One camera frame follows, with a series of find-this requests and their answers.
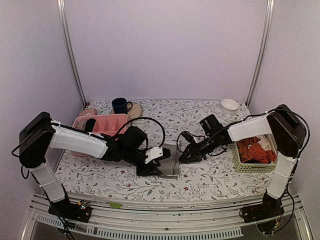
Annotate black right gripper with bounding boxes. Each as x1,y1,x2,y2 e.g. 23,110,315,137
179,133,219,163

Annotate grey boxer underwear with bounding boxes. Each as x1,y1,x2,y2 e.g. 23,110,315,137
158,144,181,181

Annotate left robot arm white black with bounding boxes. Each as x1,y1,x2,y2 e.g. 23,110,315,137
15,112,164,217

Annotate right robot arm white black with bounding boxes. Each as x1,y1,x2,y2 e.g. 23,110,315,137
178,104,310,218

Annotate green tape scrap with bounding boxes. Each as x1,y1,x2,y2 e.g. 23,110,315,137
107,202,123,209

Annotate pale green plastic basket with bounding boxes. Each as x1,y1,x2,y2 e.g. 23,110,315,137
228,142,278,173

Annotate beige plush toy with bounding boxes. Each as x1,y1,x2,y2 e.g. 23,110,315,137
127,102,143,120

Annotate orange clothes in basket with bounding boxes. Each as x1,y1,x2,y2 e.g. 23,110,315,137
237,136,277,164

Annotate pink divided organizer box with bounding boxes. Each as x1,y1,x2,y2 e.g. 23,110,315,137
70,113,129,158

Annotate white bowl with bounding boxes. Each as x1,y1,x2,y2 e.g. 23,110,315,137
220,98,240,114

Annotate dark blue mug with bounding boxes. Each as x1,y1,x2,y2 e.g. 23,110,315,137
111,97,133,114

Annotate black rolled garment in organizer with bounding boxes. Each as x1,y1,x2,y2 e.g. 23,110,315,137
84,118,97,132

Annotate red white striped cloth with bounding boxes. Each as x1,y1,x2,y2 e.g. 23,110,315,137
79,107,98,117

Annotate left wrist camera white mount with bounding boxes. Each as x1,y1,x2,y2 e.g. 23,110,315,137
144,147,171,164

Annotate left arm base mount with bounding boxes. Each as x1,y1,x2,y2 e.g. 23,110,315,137
48,199,93,223

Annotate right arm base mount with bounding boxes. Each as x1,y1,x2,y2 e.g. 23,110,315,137
239,203,285,223

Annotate right aluminium frame post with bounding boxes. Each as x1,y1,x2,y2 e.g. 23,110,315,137
245,0,275,108

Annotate aluminium frame post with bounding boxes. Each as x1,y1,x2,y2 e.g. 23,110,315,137
245,0,275,108
56,0,87,107

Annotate left aluminium frame post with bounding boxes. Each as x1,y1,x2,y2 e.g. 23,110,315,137
56,0,87,107

